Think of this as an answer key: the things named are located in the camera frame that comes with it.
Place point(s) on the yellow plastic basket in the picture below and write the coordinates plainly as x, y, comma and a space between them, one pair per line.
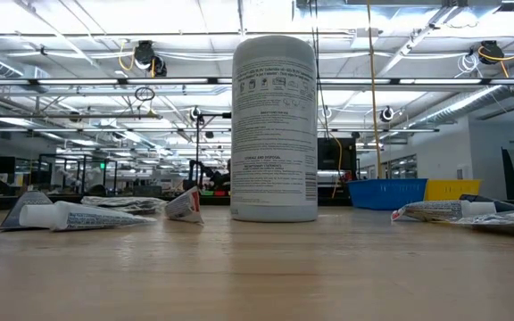
453, 189

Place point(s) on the black background robot arm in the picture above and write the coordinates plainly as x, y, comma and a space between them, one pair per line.
193, 171
216, 178

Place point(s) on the white travel toothpaste tube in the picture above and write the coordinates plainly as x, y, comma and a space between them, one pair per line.
83, 217

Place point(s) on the red small bin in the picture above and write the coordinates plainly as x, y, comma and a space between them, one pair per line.
220, 193

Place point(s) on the dark grey travel tube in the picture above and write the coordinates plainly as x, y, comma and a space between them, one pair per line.
507, 206
31, 199

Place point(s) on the person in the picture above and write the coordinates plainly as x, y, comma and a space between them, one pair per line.
228, 176

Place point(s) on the white disinfecting wipes canister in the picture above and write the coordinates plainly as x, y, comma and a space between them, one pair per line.
275, 134

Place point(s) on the blue plastic basket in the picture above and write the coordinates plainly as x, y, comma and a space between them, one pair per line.
386, 194

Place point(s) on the white toothpaste tube red end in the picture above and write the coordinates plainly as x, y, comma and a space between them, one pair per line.
185, 207
431, 209

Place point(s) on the green small bin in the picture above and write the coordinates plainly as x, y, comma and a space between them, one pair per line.
206, 193

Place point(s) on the black wall monitor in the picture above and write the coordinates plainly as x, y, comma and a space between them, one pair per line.
337, 153

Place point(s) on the black framed glass enclosure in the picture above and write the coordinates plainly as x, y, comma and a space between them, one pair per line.
78, 156

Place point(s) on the black workstation frame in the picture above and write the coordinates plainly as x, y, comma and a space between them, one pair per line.
197, 147

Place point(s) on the black leaning panel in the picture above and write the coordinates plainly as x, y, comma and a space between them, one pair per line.
510, 178

